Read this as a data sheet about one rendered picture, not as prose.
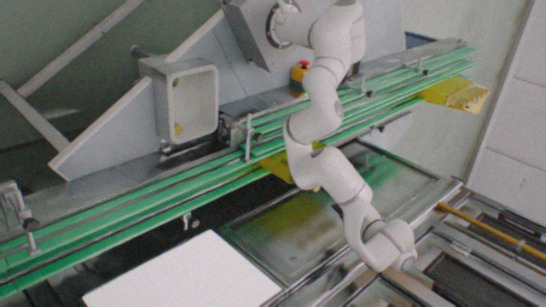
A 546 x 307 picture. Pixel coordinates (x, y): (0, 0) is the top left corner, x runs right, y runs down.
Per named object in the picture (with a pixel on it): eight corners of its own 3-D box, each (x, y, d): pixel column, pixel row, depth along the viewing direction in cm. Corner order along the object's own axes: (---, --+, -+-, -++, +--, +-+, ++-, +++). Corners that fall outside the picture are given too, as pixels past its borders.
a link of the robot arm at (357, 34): (310, 59, 126) (351, 72, 116) (304, 17, 118) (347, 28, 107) (332, 44, 130) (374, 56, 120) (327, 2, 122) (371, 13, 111)
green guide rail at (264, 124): (241, 127, 137) (257, 136, 132) (241, 124, 137) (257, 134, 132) (466, 48, 247) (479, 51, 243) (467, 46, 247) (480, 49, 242)
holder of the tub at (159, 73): (157, 149, 134) (171, 159, 129) (151, 66, 120) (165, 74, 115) (201, 135, 145) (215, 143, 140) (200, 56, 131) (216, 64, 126)
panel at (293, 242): (75, 304, 106) (144, 406, 86) (72, 296, 105) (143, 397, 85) (309, 180, 163) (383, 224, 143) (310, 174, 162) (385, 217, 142)
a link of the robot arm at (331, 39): (307, 91, 110) (297, 35, 100) (339, 47, 125) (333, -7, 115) (341, 95, 106) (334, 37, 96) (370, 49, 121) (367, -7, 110)
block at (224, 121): (216, 141, 142) (229, 149, 138) (216, 115, 137) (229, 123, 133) (224, 137, 144) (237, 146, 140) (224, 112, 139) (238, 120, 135)
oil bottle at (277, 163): (251, 160, 149) (294, 188, 136) (252, 147, 146) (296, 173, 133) (262, 155, 152) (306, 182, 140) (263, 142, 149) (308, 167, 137)
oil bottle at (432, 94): (408, 94, 218) (461, 112, 202) (410, 83, 215) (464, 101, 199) (414, 91, 222) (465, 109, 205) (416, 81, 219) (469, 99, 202)
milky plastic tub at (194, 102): (156, 136, 131) (172, 147, 126) (151, 66, 120) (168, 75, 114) (202, 121, 142) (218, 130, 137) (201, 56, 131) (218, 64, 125)
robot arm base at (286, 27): (258, 17, 127) (293, 26, 117) (284, -13, 129) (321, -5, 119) (280, 52, 138) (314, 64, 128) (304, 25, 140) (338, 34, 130)
